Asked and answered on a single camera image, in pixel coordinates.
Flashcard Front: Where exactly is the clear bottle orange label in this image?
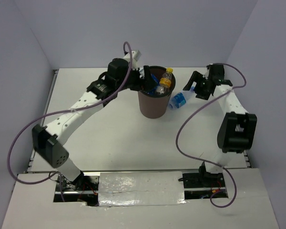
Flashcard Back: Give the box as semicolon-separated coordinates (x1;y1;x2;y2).
155;68;173;94

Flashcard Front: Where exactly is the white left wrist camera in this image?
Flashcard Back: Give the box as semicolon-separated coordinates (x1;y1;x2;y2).
123;50;141;70

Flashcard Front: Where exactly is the blue label bottle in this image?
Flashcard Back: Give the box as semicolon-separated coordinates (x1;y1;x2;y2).
139;68;159;94

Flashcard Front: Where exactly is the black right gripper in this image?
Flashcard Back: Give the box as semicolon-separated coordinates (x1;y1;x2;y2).
183;71;212;101

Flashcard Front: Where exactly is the silver foil sheet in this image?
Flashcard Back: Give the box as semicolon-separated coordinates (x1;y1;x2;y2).
98;171;186;207

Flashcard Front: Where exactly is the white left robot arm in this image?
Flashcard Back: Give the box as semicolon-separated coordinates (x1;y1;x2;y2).
32;58;156;190

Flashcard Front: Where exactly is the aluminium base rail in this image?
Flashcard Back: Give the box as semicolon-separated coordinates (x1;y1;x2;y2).
53;169;228;207

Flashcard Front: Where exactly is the blue cap bottle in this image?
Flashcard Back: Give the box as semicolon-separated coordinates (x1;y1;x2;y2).
168;84;195;110

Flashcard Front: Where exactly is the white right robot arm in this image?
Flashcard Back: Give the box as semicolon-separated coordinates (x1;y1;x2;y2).
184;64;257;187

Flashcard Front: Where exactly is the brown bin black rim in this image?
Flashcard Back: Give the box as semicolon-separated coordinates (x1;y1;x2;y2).
138;66;176;119

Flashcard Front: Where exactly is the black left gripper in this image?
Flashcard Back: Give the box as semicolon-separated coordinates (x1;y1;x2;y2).
116;65;156;92

